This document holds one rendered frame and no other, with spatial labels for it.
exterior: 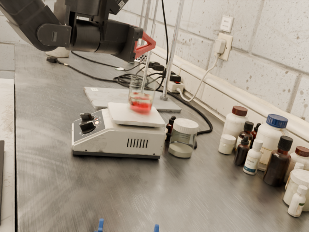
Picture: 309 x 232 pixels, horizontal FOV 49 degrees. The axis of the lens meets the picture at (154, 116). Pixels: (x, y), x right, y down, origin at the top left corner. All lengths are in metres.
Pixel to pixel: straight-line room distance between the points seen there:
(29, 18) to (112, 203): 0.33
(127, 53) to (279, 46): 0.51
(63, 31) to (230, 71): 0.73
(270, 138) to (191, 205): 0.28
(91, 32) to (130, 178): 0.29
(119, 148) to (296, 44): 0.55
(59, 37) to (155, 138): 0.30
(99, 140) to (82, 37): 0.23
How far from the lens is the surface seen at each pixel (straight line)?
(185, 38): 1.50
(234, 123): 0.90
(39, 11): 0.58
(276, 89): 1.02
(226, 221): 0.63
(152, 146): 0.75
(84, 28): 0.62
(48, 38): 0.58
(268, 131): 0.82
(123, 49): 0.67
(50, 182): 0.64
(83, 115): 0.79
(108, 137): 0.72
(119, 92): 1.19
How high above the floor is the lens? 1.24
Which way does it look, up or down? 19 degrees down
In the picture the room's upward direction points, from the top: 10 degrees clockwise
